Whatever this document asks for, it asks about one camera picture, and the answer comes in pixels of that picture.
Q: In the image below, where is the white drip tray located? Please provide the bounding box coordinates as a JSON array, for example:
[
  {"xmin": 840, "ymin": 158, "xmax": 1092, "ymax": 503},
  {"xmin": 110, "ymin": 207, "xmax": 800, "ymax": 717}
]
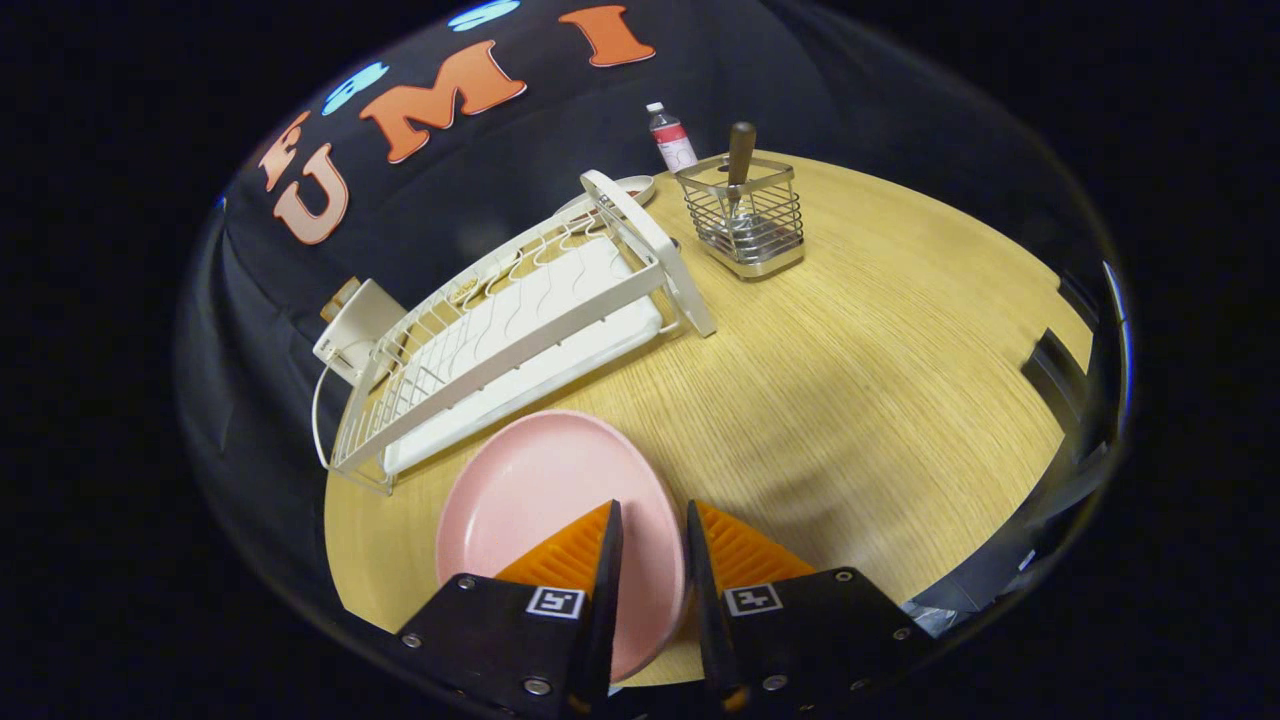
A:
[{"xmin": 383, "ymin": 240, "xmax": 666, "ymax": 476}]

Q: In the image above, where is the cream toaster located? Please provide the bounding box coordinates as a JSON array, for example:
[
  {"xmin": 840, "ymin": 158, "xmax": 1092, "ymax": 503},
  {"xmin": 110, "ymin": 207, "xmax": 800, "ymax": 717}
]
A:
[{"xmin": 313, "ymin": 278, "xmax": 409, "ymax": 386}]

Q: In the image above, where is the black backdrop cloth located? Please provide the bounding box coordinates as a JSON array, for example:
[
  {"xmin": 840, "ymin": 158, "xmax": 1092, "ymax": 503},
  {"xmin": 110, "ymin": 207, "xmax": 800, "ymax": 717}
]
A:
[{"xmin": 175, "ymin": 0, "xmax": 1111, "ymax": 561}]

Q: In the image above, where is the metal wire basket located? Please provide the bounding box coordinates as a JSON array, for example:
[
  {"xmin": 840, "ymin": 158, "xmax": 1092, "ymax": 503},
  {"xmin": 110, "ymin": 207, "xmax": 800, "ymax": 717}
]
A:
[{"xmin": 675, "ymin": 154, "xmax": 806, "ymax": 280}]

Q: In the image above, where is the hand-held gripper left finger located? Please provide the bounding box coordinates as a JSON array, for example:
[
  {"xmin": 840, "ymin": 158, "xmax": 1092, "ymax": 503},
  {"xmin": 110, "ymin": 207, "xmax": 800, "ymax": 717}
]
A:
[{"xmin": 395, "ymin": 499, "xmax": 625, "ymax": 720}]

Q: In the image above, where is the pink plate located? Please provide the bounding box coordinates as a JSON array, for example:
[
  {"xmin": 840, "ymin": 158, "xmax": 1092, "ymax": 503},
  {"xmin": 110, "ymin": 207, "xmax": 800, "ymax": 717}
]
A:
[{"xmin": 435, "ymin": 409, "xmax": 689, "ymax": 684}]

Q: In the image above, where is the metal spoon with dark handle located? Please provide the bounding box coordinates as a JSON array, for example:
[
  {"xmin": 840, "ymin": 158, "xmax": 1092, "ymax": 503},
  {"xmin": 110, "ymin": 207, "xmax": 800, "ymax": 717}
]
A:
[{"xmin": 722, "ymin": 121, "xmax": 758, "ymax": 246}]

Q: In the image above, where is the white toaster cable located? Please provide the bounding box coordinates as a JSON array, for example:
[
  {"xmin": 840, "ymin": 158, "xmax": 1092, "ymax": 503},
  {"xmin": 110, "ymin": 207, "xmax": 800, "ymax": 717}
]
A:
[{"xmin": 312, "ymin": 365, "xmax": 336, "ymax": 471}]

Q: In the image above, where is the white wire dish rack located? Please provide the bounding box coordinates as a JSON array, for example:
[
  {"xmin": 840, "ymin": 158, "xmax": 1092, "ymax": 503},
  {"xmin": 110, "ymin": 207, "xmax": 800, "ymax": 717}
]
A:
[{"xmin": 312, "ymin": 168, "xmax": 718, "ymax": 496}]

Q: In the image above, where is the white plate with meat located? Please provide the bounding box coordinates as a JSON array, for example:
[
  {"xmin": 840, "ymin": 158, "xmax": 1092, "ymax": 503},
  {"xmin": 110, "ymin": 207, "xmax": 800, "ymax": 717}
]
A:
[{"xmin": 560, "ymin": 174, "xmax": 658, "ymax": 216}]

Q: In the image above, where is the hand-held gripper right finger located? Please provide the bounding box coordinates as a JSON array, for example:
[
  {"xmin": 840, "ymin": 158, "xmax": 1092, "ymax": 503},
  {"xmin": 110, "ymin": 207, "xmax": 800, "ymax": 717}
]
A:
[{"xmin": 685, "ymin": 499, "xmax": 936, "ymax": 716}]

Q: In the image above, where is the clear bottle with red label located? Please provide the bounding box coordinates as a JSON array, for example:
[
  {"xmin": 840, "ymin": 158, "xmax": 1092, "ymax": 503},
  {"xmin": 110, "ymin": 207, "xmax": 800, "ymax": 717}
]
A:
[{"xmin": 645, "ymin": 101, "xmax": 699, "ymax": 174}]

